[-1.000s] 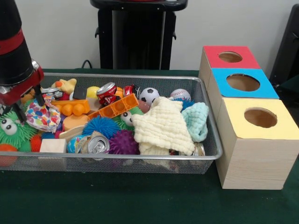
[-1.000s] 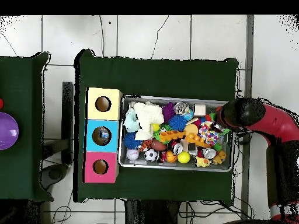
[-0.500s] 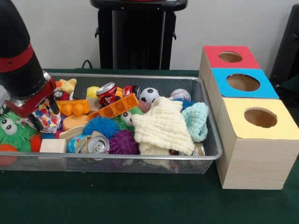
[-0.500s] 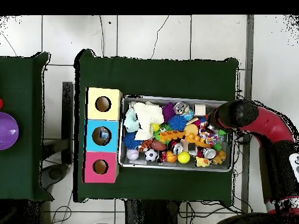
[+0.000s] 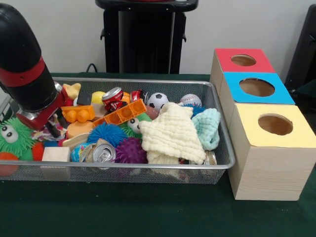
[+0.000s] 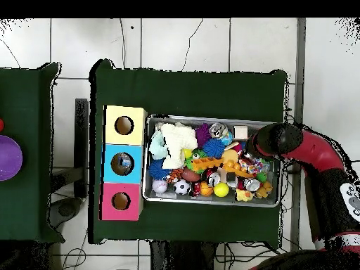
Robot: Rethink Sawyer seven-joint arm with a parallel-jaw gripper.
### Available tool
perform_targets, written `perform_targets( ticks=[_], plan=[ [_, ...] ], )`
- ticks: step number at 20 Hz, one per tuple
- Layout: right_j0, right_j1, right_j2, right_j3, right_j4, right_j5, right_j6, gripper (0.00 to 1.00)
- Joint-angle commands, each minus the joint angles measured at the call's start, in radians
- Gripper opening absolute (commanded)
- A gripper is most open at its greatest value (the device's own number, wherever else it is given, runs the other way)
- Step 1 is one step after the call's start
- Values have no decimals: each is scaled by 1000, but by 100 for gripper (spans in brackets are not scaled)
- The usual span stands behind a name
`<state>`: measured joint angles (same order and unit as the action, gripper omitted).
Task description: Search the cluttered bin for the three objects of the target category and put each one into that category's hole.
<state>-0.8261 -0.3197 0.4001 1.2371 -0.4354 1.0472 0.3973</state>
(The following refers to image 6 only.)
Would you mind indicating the small soccer ball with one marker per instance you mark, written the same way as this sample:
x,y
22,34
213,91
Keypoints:
x,y
182,187

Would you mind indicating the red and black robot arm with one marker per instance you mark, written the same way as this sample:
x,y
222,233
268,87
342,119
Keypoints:
x,y
317,149

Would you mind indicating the wooden box with three holes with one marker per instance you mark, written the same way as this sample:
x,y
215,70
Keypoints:
x,y
132,135

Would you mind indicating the light blue waffle cloth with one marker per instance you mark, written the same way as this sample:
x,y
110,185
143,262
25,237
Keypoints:
x,y
157,147

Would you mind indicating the crushed clear plastic bottle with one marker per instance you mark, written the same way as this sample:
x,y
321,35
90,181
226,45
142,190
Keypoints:
x,y
123,163

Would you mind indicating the plain yellow ball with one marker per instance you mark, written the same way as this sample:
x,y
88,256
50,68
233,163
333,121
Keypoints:
x,y
221,189

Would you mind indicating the cream waffle cloth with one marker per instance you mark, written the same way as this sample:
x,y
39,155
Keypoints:
x,y
178,140

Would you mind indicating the purple spiky ball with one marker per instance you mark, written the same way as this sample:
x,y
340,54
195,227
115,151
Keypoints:
x,y
203,133

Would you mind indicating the plain wooden block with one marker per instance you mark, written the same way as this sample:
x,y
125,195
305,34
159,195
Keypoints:
x,y
241,132

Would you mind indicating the colourful heart-print cloth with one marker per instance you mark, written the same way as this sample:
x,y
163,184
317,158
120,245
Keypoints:
x,y
254,166

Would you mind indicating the orange perforated building brick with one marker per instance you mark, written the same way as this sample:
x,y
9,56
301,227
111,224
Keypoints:
x,y
206,162

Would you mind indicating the small red ball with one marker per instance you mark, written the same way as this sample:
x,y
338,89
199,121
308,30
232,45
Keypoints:
x,y
1,125

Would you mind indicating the purple plastic bowl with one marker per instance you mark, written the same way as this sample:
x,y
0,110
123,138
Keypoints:
x,y
8,157

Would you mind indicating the black upright panel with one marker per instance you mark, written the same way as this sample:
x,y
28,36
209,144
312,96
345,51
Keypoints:
x,y
81,140

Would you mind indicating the blue spiky rubber ball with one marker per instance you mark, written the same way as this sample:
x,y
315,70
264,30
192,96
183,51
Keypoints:
x,y
157,170
213,148

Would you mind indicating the dark green table cloth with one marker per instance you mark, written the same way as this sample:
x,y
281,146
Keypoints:
x,y
182,92
22,154

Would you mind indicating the silver drinks can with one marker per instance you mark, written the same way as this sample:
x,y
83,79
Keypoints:
x,y
218,130

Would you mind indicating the dark grey floor base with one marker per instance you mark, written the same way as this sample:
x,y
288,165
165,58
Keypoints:
x,y
66,209

